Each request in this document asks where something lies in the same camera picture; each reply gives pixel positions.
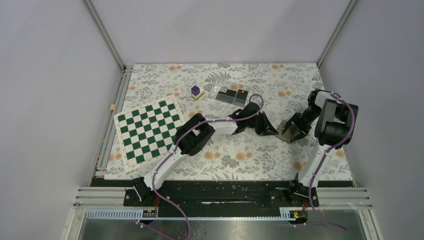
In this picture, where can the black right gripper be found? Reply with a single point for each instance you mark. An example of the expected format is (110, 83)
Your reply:
(303, 129)

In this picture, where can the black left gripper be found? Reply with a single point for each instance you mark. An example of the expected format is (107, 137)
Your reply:
(266, 128)

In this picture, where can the grey card holder wallet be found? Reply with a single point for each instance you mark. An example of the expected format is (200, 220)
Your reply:
(283, 134)

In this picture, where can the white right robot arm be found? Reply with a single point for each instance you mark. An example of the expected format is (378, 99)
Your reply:
(335, 122)

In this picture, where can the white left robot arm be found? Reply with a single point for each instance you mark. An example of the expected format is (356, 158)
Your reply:
(194, 135)

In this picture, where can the black credit card right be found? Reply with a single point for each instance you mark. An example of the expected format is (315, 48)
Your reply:
(240, 98)

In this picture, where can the clear acrylic card tray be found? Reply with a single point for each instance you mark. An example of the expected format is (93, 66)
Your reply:
(223, 85)

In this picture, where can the floral table cloth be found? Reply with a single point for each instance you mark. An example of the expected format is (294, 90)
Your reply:
(283, 86)

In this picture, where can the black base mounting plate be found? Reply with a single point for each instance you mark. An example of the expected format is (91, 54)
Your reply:
(216, 198)

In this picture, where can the purple yellow cube stack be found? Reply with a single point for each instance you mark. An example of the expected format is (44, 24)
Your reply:
(197, 92)

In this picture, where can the green white chessboard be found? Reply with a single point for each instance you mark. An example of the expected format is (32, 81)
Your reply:
(147, 132)

